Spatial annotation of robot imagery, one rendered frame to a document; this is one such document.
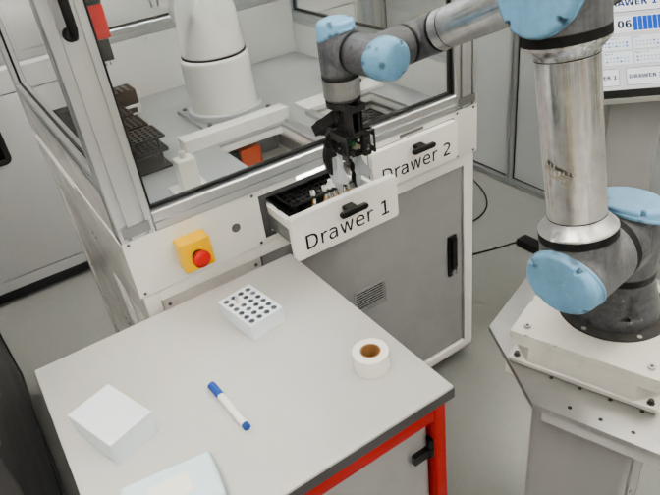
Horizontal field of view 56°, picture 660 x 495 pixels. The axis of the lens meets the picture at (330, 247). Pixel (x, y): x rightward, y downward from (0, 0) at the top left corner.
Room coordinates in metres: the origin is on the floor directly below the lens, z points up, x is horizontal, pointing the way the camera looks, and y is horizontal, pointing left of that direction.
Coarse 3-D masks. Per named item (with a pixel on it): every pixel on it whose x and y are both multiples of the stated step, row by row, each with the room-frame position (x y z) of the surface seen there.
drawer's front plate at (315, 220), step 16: (384, 176) 1.30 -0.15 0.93; (352, 192) 1.24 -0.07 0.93; (368, 192) 1.25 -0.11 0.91; (384, 192) 1.28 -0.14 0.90; (320, 208) 1.19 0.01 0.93; (336, 208) 1.21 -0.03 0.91; (368, 208) 1.25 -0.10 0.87; (288, 224) 1.16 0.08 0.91; (304, 224) 1.17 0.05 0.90; (320, 224) 1.19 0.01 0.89; (336, 224) 1.21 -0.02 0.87; (368, 224) 1.25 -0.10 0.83; (304, 240) 1.17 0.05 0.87; (320, 240) 1.18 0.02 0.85; (336, 240) 1.20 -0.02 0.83; (304, 256) 1.16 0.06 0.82
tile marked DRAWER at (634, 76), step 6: (642, 66) 1.51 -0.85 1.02; (648, 66) 1.51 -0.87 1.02; (654, 66) 1.51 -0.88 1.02; (630, 72) 1.51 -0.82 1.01; (636, 72) 1.51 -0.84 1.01; (642, 72) 1.50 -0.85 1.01; (648, 72) 1.50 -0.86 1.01; (654, 72) 1.50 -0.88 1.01; (630, 78) 1.50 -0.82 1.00; (636, 78) 1.50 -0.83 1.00; (642, 78) 1.49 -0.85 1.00; (648, 78) 1.49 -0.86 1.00; (654, 78) 1.49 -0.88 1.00; (630, 84) 1.49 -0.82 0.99
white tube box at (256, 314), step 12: (252, 288) 1.11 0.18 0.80; (228, 300) 1.08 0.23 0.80; (252, 300) 1.07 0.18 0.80; (264, 300) 1.07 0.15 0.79; (228, 312) 1.04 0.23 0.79; (240, 312) 1.03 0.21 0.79; (252, 312) 1.03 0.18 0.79; (264, 312) 1.02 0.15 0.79; (276, 312) 1.02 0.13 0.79; (240, 324) 1.01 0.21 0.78; (252, 324) 0.98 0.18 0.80; (264, 324) 1.00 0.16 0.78; (276, 324) 1.01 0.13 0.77; (252, 336) 0.98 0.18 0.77
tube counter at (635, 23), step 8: (624, 16) 1.61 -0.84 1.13; (632, 16) 1.60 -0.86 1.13; (640, 16) 1.60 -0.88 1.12; (648, 16) 1.59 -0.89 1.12; (656, 16) 1.59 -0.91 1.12; (616, 24) 1.60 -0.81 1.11; (624, 24) 1.59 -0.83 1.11; (632, 24) 1.59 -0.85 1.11; (640, 24) 1.58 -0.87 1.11; (648, 24) 1.58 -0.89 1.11; (656, 24) 1.58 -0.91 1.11
